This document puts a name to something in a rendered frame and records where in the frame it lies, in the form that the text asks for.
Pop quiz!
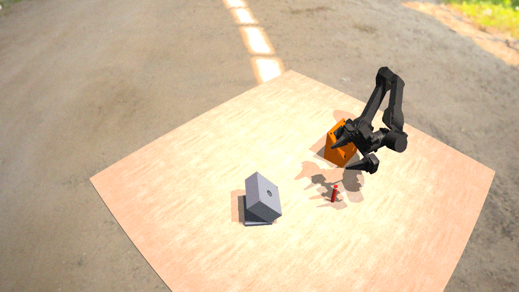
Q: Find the dark red peg with grey band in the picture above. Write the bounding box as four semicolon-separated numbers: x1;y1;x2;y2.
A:
331;185;338;202

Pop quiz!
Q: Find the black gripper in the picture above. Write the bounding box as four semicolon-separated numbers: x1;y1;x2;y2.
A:
331;123;382;174

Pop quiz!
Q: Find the grey sloped panel with hole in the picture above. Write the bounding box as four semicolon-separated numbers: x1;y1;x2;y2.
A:
243;172;282;227

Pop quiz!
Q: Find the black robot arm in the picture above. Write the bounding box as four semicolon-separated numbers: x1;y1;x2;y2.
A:
345;67;408;153

